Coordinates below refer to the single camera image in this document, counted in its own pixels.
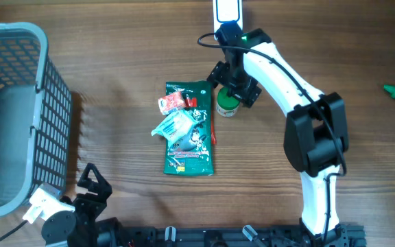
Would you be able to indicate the light green tissue packet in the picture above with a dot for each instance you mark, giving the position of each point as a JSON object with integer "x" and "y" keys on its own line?
{"x": 175, "y": 126}

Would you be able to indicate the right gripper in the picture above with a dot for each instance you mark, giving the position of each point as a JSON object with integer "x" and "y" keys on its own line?
{"x": 247, "y": 93}

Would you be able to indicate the red square snack packet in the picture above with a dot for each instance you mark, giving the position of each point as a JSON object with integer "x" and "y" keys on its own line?
{"x": 171, "y": 103}

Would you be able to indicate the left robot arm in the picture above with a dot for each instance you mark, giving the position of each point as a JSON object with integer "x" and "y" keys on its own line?
{"x": 80, "y": 228}

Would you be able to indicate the grey plastic mesh basket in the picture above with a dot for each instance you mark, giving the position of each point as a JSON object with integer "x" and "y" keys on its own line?
{"x": 35, "y": 116}

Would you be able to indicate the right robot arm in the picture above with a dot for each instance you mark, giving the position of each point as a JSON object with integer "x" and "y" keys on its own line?
{"x": 316, "y": 133}

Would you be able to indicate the green 3M gloves package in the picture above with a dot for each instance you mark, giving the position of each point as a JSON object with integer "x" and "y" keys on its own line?
{"x": 192, "y": 155}

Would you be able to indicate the red stick sachet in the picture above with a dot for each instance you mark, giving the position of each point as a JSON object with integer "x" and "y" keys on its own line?
{"x": 213, "y": 137}

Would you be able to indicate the green lid white jar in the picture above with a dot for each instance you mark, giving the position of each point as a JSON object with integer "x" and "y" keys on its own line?
{"x": 226, "y": 106}

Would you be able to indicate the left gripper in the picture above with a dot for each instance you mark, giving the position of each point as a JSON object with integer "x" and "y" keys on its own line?
{"x": 103, "y": 189}

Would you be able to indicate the white barcode scanner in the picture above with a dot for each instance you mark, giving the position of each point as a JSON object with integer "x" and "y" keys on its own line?
{"x": 227, "y": 10}

